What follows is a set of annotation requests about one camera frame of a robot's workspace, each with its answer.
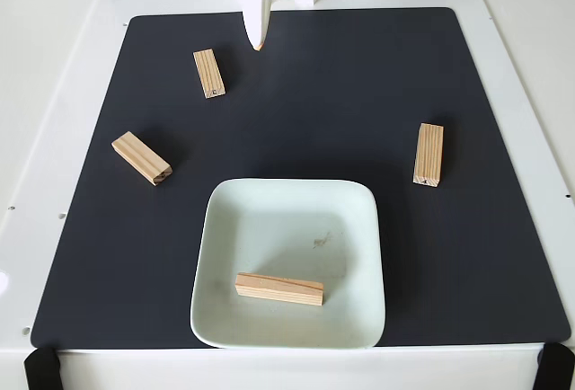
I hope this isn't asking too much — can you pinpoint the light wooden block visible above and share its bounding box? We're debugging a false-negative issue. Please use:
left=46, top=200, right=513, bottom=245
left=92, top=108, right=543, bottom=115
left=234, top=271, right=324, bottom=308
left=192, top=49, right=226, bottom=100
left=111, top=130, right=173, bottom=187

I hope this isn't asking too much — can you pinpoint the wooden block marked four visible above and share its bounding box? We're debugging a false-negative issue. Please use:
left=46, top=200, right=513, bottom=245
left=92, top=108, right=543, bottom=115
left=412, top=122, right=445, bottom=189

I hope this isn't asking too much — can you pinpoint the pale green square plate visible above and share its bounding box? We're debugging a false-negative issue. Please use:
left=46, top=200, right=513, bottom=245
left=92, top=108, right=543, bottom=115
left=189, top=177, right=387, bottom=350

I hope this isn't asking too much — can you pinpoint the black rubber mat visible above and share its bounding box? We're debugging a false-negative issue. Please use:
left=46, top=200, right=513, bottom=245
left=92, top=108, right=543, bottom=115
left=30, top=6, right=571, bottom=350

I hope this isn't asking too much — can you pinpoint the black corner bracket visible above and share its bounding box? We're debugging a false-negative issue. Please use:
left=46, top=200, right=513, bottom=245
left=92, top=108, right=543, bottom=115
left=534, top=342, right=575, bottom=390
left=22, top=344, right=62, bottom=390

